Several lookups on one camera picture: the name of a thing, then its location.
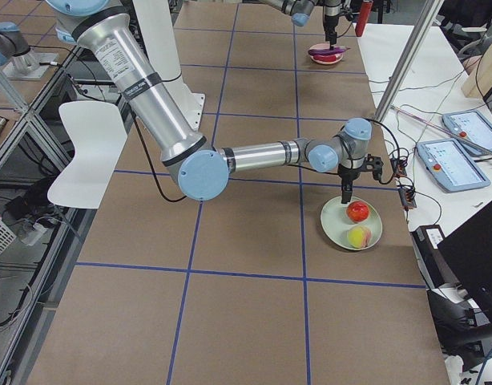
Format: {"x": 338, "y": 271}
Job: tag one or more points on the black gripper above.
{"x": 331, "y": 20}
{"x": 347, "y": 174}

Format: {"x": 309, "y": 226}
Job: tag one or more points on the purple eggplant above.
{"x": 323, "y": 52}

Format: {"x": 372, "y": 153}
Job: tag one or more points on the yellow pink peach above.
{"x": 359, "y": 236}

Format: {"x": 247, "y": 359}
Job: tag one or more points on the red chili pepper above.
{"x": 326, "y": 59}

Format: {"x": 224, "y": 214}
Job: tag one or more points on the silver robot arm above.
{"x": 301, "y": 10}
{"x": 200, "y": 170}

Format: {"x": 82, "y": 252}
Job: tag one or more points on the pink plate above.
{"x": 324, "y": 46}

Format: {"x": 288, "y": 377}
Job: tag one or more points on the red cylinder bottle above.
{"x": 363, "y": 16}

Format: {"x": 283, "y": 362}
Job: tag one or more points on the grey orange USB hub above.
{"x": 399, "y": 166}

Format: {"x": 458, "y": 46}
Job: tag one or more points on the reacher grabber stick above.
{"x": 463, "y": 139}

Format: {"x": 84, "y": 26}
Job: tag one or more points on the near teach pendant tablet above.
{"x": 451, "y": 166}

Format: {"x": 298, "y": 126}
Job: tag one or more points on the teach pendant tablet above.
{"x": 470, "y": 125}
{"x": 451, "y": 166}

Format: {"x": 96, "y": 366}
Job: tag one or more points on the far teach pendant tablet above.
{"x": 470, "y": 125}

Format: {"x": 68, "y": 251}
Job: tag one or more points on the black laptop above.
{"x": 468, "y": 253}

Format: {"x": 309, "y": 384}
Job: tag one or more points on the white plastic chair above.
{"x": 98, "y": 135}

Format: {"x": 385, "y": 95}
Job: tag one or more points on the aluminium frame post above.
{"x": 414, "y": 42}

